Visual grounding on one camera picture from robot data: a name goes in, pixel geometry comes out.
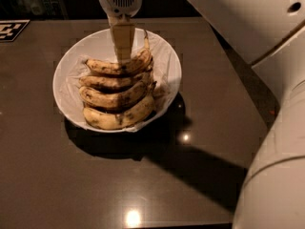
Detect white jugs in background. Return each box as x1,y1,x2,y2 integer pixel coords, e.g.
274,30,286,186
1,0,61,17

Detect white bowl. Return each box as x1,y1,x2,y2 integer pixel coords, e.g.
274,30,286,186
51,27,183,134

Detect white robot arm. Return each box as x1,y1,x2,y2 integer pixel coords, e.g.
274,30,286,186
187,0,305,229

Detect spotted banana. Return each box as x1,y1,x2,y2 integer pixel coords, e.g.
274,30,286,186
79,80,156,111
79,68,153,91
85,31,153,76
83,94,155,130

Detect black white fiducial marker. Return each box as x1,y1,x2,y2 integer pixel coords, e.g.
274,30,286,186
0,20,30,42

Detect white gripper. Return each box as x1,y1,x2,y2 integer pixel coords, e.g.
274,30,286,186
99,0,142,63

